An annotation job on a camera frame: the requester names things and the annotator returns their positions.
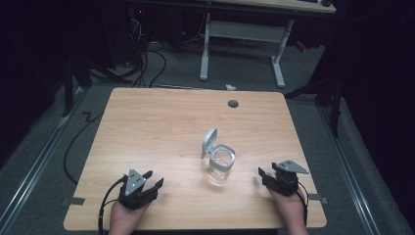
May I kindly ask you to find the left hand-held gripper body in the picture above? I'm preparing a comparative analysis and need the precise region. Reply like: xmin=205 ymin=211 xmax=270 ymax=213
xmin=117 ymin=167 xmax=160 ymax=211

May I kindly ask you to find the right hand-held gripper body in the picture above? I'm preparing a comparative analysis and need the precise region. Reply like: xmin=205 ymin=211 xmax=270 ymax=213
xmin=271 ymin=159 xmax=310 ymax=197

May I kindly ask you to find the clear glass jar grey lid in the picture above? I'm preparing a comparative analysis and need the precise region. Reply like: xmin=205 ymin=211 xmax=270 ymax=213
xmin=200 ymin=127 xmax=237 ymax=187

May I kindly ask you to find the person's left hand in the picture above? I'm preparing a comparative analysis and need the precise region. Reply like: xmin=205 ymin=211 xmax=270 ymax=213
xmin=108 ymin=198 xmax=149 ymax=235

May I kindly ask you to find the grey tape strip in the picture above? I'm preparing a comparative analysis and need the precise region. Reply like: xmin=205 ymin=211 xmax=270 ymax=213
xmin=308 ymin=193 xmax=329 ymax=206
xmin=62 ymin=196 xmax=86 ymax=207

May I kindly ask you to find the black metal stand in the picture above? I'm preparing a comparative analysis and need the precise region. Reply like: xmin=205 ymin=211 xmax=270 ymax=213
xmin=284 ymin=62 xmax=347 ymax=138
xmin=61 ymin=57 xmax=133 ymax=118

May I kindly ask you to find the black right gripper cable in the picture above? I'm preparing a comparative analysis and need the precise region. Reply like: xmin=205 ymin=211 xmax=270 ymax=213
xmin=295 ymin=181 xmax=309 ymax=227

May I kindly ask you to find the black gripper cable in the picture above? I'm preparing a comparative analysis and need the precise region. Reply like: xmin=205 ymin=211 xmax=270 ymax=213
xmin=97 ymin=174 xmax=129 ymax=235
xmin=295 ymin=181 xmax=309 ymax=227

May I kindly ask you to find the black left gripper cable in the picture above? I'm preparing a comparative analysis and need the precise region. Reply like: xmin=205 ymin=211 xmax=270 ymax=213
xmin=97 ymin=174 xmax=129 ymax=235

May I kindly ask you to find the metal floor rail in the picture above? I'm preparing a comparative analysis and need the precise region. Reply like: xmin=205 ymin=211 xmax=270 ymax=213
xmin=0 ymin=86 xmax=86 ymax=229
xmin=317 ymin=106 xmax=382 ymax=235

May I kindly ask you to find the black floor cable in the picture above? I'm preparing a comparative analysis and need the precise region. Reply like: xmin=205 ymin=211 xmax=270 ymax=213
xmin=63 ymin=111 xmax=105 ymax=186

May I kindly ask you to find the bundle of black cables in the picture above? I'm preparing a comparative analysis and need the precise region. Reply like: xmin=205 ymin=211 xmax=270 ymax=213
xmin=125 ymin=8 xmax=205 ymax=89

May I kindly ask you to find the white metal frame desk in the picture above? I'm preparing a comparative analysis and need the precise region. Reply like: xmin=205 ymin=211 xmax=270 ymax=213
xmin=199 ymin=0 xmax=337 ymax=89

